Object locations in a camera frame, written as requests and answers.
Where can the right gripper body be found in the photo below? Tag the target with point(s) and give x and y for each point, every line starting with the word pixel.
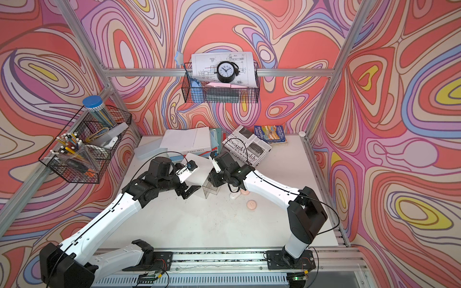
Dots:
pixel 220 178

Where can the blue lid pencil jar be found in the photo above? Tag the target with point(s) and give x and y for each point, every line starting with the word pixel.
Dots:
pixel 96 107

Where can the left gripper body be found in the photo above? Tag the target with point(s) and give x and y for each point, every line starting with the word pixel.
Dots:
pixel 171 182

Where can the white drawing paper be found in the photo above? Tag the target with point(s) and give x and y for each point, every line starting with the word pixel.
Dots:
pixel 204 67

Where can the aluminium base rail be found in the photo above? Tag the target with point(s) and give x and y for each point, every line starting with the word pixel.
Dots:
pixel 317 268

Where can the black wire wall basket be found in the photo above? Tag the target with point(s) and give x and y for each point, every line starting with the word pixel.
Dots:
pixel 196 91

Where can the folded newspaper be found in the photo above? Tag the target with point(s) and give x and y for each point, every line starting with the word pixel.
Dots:
pixel 246 146

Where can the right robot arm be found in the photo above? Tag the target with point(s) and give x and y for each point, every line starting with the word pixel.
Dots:
pixel 306 213

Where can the clear plastic drawer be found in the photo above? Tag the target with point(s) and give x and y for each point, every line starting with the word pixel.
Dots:
pixel 209 189

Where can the white book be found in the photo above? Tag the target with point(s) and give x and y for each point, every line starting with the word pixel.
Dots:
pixel 195 141

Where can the black wire side basket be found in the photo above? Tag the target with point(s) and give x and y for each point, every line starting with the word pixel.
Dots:
pixel 87 127

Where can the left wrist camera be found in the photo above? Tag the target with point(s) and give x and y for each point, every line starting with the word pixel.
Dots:
pixel 186 171

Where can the blue magazine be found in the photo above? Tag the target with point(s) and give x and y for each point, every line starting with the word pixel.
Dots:
pixel 270 134

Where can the stack of folders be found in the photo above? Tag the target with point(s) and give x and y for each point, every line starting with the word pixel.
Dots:
pixel 216 138

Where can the black alarm clock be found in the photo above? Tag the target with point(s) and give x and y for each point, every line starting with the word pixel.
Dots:
pixel 227 71

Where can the white stapler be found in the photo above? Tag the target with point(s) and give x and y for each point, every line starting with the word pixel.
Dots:
pixel 106 136

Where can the white drawer cabinet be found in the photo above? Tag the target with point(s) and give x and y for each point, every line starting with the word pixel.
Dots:
pixel 199 175

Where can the white oblong earphone case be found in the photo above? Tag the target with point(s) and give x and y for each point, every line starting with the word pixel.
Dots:
pixel 233 196

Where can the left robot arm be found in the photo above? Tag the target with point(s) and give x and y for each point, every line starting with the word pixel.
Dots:
pixel 74 264

